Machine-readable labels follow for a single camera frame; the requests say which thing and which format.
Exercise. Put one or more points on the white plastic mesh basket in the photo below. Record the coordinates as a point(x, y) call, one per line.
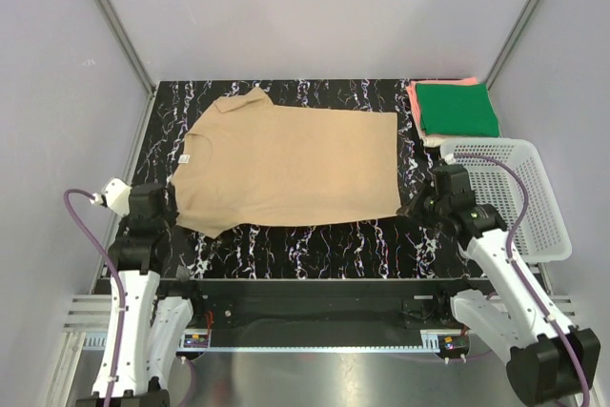
point(509, 175)

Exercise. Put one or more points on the right aluminium frame post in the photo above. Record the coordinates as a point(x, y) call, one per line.
point(511, 42)

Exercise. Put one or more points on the left small circuit board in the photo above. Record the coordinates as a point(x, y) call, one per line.
point(196, 341)

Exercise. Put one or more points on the small circuit board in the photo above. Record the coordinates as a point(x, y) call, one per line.
point(451, 343)
point(196, 341)

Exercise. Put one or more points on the cream folded t shirt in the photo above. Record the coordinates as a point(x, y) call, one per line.
point(434, 140)

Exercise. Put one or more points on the aluminium rail profile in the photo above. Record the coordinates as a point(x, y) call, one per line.
point(88, 313)

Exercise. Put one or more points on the left aluminium frame post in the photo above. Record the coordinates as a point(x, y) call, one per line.
point(120, 34)

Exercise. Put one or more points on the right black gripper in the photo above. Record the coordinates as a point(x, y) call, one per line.
point(408, 211)

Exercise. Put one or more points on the pink folded t shirt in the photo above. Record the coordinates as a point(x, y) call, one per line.
point(412, 93)

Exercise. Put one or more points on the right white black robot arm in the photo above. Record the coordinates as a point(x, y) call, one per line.
point(546, 356)

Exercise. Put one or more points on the right small circuit board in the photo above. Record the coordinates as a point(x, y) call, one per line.
point(451, 343)

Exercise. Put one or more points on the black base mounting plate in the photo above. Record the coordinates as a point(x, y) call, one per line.
point(377, 309)

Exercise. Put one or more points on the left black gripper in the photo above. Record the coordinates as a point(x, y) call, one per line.
point(125, 221)

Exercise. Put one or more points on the grey slotted cable duct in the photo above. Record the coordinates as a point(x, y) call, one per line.
point(266, 342)

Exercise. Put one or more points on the green folded t shirt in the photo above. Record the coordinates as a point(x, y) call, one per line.
point(451, 109)

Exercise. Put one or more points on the beige t shirt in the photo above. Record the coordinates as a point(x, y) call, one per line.
point(247, 160)

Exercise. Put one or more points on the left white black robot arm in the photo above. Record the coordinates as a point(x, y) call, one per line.
point(144, 325)

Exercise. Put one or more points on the aluminium frame post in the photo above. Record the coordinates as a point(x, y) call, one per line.
point(511, 42)
point(120, 34)

